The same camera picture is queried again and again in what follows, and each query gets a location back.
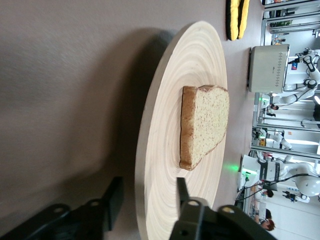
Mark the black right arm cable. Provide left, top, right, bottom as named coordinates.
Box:
left=243, top=173, right=312, bottom=201

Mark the background aluminium frame structure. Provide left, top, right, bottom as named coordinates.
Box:
left=260, top=0, right=320, bottom=46

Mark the brown table cover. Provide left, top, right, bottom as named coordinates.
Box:
left=0, top=0, right=266, bottom=240

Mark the round wooden plate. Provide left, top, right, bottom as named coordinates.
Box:
left=133, top=20, right=229, bottom=240

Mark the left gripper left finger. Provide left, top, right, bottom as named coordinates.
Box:
left=0, top=175, right=125, bottom=240

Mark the brown toast slice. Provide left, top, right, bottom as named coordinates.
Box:
left=178, top=84, right=231, bottom=172

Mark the background person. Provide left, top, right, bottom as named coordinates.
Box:
left=263, top=208, right=276, bottom=233

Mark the yellow quilted oven mitt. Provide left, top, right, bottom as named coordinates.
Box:
left=225, top=0, right=242, bottom=42
left=237, top=0, right=251, bottom=40

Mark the silver beige toaster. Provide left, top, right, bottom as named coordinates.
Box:
left=246, top=43, right=292, bottom=94

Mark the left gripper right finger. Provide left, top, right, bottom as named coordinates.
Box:
left=169, top=176, right=273, bottom=240

